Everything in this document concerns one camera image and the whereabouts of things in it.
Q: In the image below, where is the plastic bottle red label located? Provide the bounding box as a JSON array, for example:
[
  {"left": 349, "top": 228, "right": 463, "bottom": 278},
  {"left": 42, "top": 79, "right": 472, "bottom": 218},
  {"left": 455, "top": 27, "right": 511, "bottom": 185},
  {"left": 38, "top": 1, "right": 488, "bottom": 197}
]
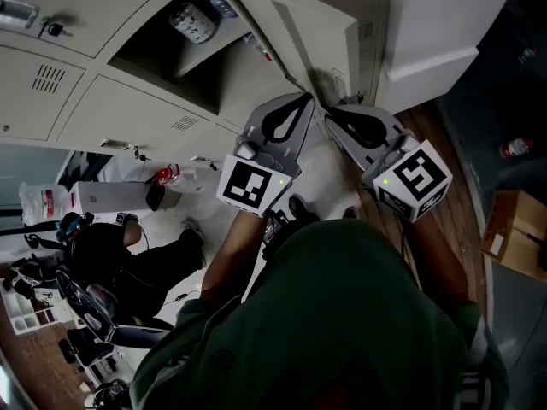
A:
[{"left": 499, "top": 137, "right": 536, "bottom": 161}]

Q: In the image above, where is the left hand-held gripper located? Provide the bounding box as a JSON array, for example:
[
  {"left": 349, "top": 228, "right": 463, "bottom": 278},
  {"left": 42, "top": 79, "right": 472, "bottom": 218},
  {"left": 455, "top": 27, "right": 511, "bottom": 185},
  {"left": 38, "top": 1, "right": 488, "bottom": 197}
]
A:
[{"left": 216, "top": 92, "right": 316, "bottom": 218}]

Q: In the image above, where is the small white trash bin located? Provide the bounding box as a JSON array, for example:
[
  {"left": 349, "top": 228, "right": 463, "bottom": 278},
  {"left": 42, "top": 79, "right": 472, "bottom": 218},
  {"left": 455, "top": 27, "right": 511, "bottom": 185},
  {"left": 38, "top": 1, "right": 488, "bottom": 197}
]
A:
[{"left": 144, "top": 180, "right": 181, "bottom": 213}]

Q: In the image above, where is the black waist recorder box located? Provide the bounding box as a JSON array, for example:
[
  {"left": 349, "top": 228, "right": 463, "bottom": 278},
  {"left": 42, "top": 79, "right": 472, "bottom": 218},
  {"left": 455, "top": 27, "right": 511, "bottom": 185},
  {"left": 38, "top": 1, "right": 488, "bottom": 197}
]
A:
[{"left": 261, "top": 208, "right": 297, "bottom": 259}]

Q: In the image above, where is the black-framed window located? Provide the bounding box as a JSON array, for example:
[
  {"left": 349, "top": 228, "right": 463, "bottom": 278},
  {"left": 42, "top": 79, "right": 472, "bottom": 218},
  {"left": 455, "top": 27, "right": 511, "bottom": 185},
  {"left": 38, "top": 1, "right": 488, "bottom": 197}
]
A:
[{"left": 0, "top": 142, "right": 72, "bottom": 232}]

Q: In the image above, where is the person's black left shoe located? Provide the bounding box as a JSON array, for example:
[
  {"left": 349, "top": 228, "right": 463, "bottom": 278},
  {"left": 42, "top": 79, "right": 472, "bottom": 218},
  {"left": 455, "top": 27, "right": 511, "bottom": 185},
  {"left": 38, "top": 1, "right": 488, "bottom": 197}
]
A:
[{"left": 287, "top": 193, "right": 321, "bottom": 226}]

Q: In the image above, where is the person's left forearm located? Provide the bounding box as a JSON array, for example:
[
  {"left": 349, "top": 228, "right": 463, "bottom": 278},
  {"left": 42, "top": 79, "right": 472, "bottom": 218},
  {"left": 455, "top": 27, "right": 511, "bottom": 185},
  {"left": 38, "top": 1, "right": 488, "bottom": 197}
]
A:
[{"left": 199, "top": 210, "right": 275, "bottom": 303}]

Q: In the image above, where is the grey black office chair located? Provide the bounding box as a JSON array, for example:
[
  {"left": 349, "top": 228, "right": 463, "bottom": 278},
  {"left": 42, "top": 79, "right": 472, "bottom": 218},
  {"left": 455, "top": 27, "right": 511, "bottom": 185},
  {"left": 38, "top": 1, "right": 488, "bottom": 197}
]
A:
[{"left": 54, "top": 266, "right": 174, "bottom": 352}]

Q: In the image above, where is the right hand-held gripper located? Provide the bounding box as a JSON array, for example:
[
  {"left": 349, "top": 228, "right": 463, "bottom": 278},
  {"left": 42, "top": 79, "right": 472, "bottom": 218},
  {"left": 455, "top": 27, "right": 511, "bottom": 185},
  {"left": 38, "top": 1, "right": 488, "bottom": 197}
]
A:
[{"left": 324, "top": 103, "right": 453, "bottom": 224}]

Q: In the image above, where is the large white rectangular unit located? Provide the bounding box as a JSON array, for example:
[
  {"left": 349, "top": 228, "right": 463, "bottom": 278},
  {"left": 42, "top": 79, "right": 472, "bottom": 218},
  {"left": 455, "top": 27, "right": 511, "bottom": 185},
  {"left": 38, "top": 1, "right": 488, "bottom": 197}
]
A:
[{"left": 383, "top": 0, "right": 516, "bottom": 115}]

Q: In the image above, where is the person's right forearm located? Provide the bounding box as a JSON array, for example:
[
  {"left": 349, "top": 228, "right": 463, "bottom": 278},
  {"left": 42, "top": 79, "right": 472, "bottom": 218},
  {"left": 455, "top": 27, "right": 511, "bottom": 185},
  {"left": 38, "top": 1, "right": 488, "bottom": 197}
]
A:
[{"left": 409, "top": 214, "right": 472, "bottom": 311}]

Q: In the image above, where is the person's green shirt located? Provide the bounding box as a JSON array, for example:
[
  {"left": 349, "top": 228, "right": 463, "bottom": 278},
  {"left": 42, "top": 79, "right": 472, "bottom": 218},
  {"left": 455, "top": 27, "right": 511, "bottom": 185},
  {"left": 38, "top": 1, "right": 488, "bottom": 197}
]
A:
[{"left": 129, "top": 218, "right": 510, "bottom": 410}]

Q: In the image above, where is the white cubby organizer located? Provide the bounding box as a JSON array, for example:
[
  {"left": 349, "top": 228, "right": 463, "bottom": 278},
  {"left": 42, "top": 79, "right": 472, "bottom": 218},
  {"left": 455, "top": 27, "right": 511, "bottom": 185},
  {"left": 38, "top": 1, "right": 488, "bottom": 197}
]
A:
[{"left": 0, "top": 285, "right": 60, "bottom": 337}]

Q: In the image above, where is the grey metal locker door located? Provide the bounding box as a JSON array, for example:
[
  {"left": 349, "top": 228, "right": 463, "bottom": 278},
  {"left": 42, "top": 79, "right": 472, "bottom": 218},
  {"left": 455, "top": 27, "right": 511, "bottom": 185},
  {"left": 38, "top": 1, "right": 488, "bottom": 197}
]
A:
[
  {"left": 55, "top": 73, "right": 215, "bottom": 155},
  {"left": 208, "top": 116, "right": 245, "bottom": 174},
  {"left": 215, "top": 0, "right": 362, "bottom": 102}
]

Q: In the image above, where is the translucent patterned jar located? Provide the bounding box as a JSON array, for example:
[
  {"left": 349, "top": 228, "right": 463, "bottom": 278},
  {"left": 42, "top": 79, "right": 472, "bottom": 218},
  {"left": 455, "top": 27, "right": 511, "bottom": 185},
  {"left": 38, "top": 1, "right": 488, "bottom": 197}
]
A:
[{"left": 168, "top": 0, "right": 218, "bottom": 46}]

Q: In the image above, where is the small red white packet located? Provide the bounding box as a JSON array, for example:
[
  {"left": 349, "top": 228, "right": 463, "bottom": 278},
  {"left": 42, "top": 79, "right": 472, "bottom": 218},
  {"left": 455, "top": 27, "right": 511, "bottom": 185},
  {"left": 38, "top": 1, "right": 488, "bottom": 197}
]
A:
[{"left": 241, "top": 31, "right": 275, "bottom": 63}]

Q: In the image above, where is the brown cardboard box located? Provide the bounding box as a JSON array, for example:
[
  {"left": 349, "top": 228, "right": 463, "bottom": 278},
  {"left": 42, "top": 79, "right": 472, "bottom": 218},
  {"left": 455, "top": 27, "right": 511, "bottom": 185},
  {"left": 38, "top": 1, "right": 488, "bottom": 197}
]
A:
[{"left": 479, "top": 188, "right": 547, "bottom": 282}]

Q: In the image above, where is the beige metal locker cabinet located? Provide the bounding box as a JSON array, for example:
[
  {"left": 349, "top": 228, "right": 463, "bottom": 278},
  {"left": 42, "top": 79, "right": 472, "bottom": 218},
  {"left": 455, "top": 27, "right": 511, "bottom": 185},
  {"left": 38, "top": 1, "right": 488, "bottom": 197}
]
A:
[{"left": 0, "top": 0, "right": 391, "bottom": 177}]

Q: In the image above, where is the clear water jug red label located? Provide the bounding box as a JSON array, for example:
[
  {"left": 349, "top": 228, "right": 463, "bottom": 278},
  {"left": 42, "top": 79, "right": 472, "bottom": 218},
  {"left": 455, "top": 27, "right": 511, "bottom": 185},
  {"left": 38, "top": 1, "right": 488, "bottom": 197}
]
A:
[{"left": 17, "top": 180, "right": 73, "bottom": 226}]

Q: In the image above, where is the clear water jug red cap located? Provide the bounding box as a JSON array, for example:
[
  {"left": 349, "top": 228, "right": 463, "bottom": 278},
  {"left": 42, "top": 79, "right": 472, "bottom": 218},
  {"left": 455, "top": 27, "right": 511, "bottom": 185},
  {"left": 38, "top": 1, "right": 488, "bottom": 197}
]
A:
[{"left": 153, "top": 162, "right": 207, "bottom": 196}]

